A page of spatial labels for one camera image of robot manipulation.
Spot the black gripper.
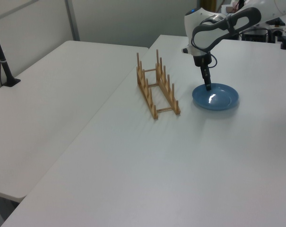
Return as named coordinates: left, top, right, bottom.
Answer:
left=193, top=53, right=212, bottom=92

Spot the blue round plate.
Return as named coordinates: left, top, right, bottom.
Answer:
left=191, top=82, right=240, bottom=111

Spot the wooden plate rack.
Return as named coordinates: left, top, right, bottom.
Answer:
left=135, top=49, right=182, bottom=120

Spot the black equipment box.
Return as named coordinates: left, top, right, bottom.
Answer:
left=241, top=27, right=269, bottom=44

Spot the dark gripper cable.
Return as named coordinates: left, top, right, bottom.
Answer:
left=191, top=16, right=218, bottom=69

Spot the grey partition frame post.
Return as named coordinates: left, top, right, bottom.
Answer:
left=64, top=0, right=81, bottom=41

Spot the black camera stand with white band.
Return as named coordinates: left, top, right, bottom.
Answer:
left=0, top=18, right=22, bottom=87

